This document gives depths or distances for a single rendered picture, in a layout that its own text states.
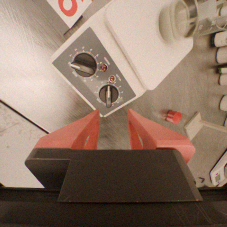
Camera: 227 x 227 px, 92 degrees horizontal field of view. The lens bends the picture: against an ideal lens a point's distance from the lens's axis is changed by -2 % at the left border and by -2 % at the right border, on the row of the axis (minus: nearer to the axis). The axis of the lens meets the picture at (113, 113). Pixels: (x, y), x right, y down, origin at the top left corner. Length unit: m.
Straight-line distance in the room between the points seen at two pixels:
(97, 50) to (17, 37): 0.12
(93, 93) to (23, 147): 0.16
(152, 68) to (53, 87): 0.16
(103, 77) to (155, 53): 0.08
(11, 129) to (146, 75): 0.23
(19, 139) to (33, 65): 0.13
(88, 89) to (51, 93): 0.07
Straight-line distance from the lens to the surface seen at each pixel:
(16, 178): 0.30
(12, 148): 0.26
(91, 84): 0.19
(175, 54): 0.22
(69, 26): 0.23
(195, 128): 0.52
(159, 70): 0.19
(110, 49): 0.17
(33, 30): 0.23
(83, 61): 0.17
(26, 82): 0.23
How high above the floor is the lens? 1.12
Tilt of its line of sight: 60 degrees down
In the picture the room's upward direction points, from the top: 122 degrees clockwise
